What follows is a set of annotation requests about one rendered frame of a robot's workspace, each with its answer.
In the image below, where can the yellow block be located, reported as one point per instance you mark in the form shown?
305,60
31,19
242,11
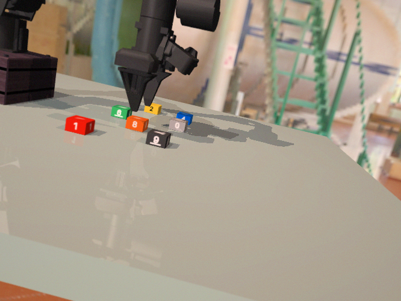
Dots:
154,109

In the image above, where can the pale pink digit block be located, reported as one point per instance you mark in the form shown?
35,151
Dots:
178,124

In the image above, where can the orange block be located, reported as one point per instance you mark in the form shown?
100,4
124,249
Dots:
137,123

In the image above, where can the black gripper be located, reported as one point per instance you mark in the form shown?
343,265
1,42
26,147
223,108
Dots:
141,71

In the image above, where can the red block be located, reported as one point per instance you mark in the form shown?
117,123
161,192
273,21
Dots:
80,125

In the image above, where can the green block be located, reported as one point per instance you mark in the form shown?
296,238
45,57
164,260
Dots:
121,112

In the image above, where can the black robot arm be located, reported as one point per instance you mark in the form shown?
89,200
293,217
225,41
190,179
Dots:
199,14

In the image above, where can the blue block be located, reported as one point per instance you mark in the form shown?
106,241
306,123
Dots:
185,116

